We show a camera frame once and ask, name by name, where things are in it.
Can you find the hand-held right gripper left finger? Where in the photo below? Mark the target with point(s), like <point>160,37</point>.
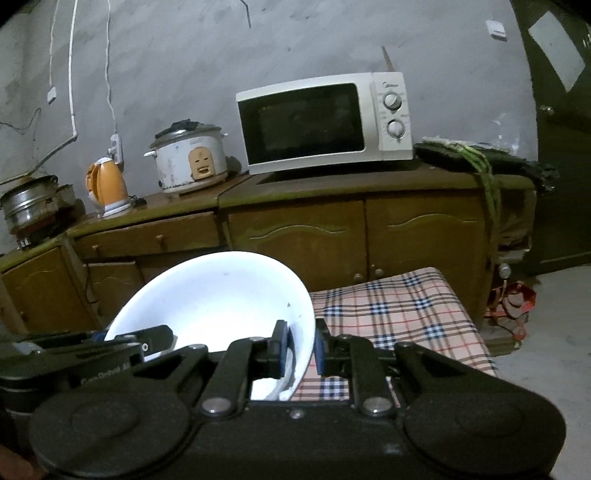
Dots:
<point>281,353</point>

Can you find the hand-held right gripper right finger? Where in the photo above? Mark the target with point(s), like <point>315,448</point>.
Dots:
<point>319,348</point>

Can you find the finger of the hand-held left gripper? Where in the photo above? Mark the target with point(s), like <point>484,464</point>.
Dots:
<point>60,341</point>
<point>147,341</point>

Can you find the large white bowl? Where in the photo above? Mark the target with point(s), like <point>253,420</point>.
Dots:
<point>217,304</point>

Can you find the plaid tablecloth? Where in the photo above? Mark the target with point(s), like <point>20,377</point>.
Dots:
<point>397,309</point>

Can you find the wooden kitchen cabinet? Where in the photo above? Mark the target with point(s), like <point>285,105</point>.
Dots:
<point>300,230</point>

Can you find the steel cooking pot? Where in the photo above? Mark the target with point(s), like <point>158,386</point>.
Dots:
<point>32,203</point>

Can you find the orange electric kettle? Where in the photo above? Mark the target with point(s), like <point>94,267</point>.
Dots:
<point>108,184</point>

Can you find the white rice cooker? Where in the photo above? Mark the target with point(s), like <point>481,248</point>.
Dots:
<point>184,161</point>

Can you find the white power outlet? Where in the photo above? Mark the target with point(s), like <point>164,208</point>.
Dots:
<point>115,147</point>

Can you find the red floor item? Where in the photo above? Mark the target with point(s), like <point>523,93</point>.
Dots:
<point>512,309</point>

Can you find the white microwave oven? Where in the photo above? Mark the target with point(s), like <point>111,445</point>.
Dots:
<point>318,124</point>

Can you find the black cloth bundle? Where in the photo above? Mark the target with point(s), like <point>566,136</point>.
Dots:
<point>508,164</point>

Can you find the dark green door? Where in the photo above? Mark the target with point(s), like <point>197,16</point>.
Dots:
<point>563,184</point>

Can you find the white paper sheet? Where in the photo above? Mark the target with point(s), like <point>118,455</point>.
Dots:
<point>556,48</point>

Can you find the small white wall box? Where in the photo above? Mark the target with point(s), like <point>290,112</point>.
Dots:
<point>52,94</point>

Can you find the white wall switch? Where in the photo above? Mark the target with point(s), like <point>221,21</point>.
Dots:
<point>497,30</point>

